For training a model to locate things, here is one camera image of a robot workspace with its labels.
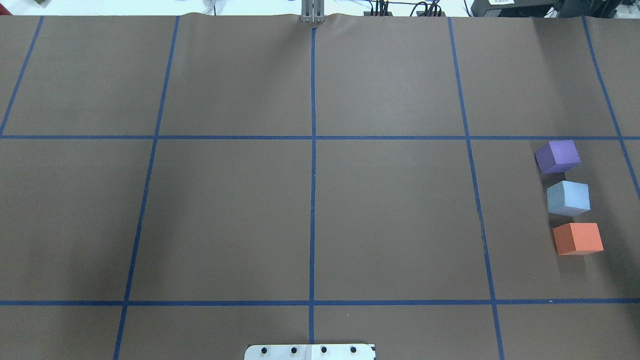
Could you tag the blue foam block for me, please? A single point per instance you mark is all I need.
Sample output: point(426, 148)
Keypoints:
point(568, 198)

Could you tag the purple foam block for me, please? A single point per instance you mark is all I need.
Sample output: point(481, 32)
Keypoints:
point(557, 156)

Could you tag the orange foam block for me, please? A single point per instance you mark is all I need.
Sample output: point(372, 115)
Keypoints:
point(577, 239)

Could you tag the aluminium frame post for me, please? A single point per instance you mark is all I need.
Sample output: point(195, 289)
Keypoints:
point(313, 11)

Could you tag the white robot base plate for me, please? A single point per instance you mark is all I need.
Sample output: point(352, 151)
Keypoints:
point(328, 351)

